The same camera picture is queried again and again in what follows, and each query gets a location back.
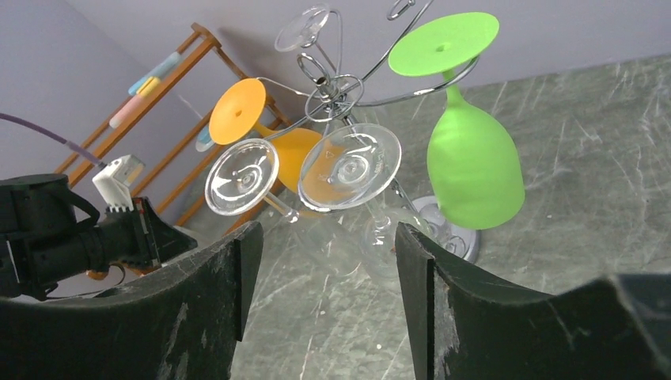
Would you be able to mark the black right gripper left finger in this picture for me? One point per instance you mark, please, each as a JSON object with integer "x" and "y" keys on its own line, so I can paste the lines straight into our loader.
{"x": 182, "y": 321}

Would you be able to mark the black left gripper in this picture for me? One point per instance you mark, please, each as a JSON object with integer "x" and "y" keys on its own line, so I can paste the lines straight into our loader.
{"x": 137, "y": 237}

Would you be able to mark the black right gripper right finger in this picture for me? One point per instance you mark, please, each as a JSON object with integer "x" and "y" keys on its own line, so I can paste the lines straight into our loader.
{"x": 467, "y": 323}

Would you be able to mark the clear wine glass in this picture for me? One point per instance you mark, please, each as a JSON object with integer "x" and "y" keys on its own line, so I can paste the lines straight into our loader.
{"x": 242, "y": 177}
{"x": 303, "y": 31}
{"x": 351, "y": 167}

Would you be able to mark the orange plastic wine glass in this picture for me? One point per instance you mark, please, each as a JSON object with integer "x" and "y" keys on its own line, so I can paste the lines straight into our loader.
{"x": 238, "y": 112}

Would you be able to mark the green plastic wine glass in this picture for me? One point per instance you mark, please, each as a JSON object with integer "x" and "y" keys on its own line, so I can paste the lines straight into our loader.
{"x": 471, "y": 159}

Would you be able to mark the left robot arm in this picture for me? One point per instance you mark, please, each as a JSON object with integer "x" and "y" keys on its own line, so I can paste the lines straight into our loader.
{"x": 49, "y": 233}

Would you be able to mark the chrome wine glass rack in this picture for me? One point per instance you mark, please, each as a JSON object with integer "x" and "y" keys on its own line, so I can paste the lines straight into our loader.
{"x": 336, "y": 94}

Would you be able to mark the wooden shelf rack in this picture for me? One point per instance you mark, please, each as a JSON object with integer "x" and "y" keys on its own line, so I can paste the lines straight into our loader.
{"x": 161, "y": 132}

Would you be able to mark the blue toothbrush package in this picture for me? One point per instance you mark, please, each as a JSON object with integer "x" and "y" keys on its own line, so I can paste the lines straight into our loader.
{"x": 203, "y": 141}

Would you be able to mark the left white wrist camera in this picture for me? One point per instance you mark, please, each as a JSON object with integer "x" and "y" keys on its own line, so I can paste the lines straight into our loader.
{"x": 114, "y": 180}

